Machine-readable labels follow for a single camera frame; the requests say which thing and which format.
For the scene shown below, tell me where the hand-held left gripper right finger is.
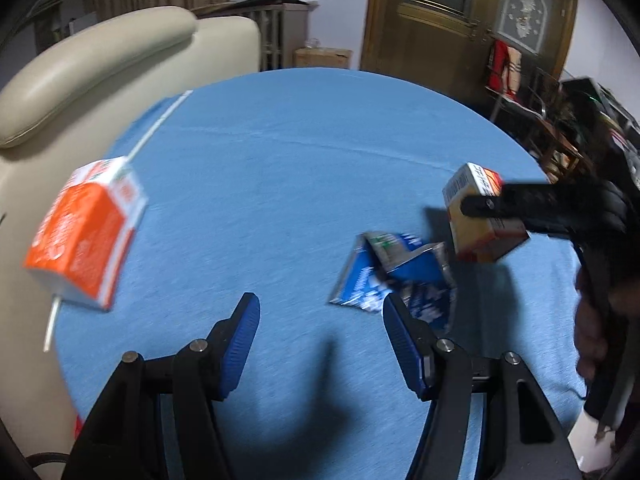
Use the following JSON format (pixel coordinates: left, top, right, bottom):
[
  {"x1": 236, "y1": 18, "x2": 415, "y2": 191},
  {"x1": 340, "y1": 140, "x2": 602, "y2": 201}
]
[{"x1": 382, "y1": 294, "x2": 583, "y2": 480}]

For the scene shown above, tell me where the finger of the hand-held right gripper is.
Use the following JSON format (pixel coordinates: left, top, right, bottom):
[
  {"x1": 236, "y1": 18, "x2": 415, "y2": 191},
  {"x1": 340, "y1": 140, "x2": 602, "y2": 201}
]
[{"x1": 460, "y1": 180, "x2": 576, "y2": 236}]

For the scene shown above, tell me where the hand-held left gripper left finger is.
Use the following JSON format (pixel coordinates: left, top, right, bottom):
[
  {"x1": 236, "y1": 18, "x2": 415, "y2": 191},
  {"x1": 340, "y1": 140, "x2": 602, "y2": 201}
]
[{"x1": 62, "y1": 292, "x2": 262, "y2": 480}]

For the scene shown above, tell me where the yellow and orange drink carton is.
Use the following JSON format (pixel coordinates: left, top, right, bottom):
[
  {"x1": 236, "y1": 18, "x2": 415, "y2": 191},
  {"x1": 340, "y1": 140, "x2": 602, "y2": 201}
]
[{"x1": 441, "y1": 162, "x2": 531, "y2": 264}]

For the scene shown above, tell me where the crushed blue and white carton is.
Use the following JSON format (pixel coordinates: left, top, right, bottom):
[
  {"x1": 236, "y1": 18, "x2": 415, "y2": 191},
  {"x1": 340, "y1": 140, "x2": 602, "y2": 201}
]
[{"x1": 327, "y1": 230, "x2": 458, "y2": 333}]

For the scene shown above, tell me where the person's right hand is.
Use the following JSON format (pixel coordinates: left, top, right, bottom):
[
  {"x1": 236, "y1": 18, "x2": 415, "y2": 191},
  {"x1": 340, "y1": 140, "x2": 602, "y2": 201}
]
[{"x1": 574, "y1": 267, "x2": 609, "y2": 387}]

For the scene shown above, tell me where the brown wooden chair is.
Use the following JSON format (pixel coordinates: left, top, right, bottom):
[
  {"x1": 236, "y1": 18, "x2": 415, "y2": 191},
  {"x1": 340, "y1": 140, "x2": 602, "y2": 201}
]
[{"x1": 530, "y1": 115, "x2": 586, "y2": 181}]

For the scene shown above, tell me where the folding metal chair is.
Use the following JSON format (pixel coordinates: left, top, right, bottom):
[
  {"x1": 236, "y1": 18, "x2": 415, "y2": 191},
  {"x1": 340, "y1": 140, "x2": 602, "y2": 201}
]
[{"x1": 485, "y1": 40, "x2": 551, "y2": 123}]

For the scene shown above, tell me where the red and white cloth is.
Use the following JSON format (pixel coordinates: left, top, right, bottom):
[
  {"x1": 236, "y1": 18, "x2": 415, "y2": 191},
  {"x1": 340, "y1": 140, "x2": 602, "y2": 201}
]
[{"x1": 487, "y1": 40, "x2": 523, "y2": 96}]

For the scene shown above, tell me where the golden wooden door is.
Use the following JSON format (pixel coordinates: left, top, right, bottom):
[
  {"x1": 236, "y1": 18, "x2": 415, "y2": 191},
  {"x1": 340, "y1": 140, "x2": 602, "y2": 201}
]
[{"x1": 360, "y1": 0, "x2": 581, "y2": 126}]

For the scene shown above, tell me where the orange and white drink carton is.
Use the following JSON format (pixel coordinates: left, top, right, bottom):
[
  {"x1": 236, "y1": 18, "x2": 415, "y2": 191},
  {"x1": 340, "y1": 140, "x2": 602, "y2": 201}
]
[{"x1": 24, "y1": 156, "x2": 149, "y2": 353}]

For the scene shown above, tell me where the small cardboard box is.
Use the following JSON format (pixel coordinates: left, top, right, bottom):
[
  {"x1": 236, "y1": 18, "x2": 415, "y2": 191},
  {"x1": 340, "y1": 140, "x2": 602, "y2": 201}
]
[{"x1": 293, "y1": 47, "x2": 353, "y2": 70}]

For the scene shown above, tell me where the wooden slatted crib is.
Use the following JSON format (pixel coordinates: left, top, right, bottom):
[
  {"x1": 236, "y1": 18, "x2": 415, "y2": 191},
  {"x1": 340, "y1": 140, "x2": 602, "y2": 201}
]
[{"x1": 192, "y1": 0, "x2": 321, "y2": 73}]

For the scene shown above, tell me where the cream leather sofa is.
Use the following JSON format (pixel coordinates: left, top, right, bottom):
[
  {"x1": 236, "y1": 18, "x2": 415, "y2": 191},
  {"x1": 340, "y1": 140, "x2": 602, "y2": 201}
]
[{"x1": 0, "y1": 6, "x2": 263, "y2": 456}]

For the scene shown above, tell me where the black cable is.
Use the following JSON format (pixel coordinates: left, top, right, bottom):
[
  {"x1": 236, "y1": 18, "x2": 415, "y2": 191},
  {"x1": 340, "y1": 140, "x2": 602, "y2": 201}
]
[{"x1": 22, "y1": 452, "x2": 71, "y2": 471}]

